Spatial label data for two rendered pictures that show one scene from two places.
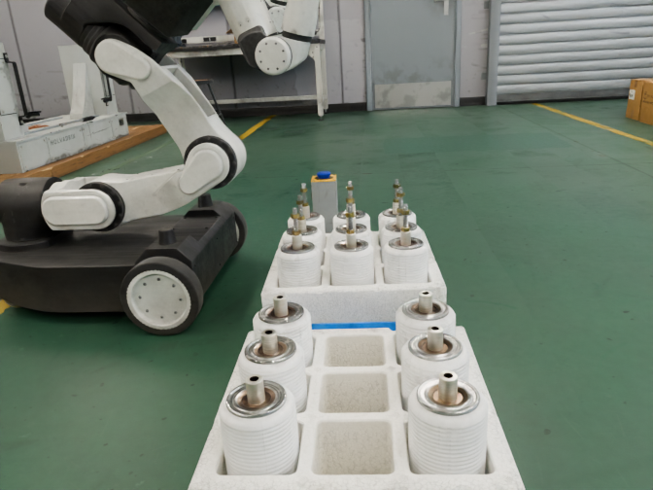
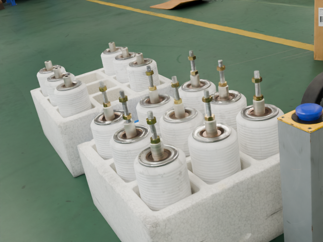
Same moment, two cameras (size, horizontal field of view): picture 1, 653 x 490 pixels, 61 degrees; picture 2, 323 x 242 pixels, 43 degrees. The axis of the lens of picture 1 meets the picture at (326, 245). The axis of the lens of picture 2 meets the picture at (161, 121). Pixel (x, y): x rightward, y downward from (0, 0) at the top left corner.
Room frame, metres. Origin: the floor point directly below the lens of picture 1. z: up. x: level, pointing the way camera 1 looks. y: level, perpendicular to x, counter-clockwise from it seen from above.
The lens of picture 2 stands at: (1.94, -0.47, 0.62)
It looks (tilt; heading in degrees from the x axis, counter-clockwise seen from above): 25 degrees down; 152
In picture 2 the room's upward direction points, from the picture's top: 11 degrees counter-clockwise
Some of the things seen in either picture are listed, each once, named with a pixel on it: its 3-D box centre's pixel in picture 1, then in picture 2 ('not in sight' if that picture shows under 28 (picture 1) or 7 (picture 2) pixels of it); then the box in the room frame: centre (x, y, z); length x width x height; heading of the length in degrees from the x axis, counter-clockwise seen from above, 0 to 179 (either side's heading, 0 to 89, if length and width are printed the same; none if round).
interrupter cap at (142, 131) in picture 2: (400, 227); (131, 134); (1.24, -0.18, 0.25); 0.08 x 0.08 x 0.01
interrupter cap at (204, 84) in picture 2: (297, 247); (195, 85); (1.14, 0.06, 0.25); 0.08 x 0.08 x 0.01
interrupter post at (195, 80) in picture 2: (296, 242); (195, 80); (1.14, 0.06, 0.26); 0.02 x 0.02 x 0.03
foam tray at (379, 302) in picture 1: (354, 291); (190, 177); (1.25, -0.06, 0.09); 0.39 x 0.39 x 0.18; 87
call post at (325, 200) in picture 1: (326, 230); (310, 198); (1.54, 0.00, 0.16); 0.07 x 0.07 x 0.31; 87
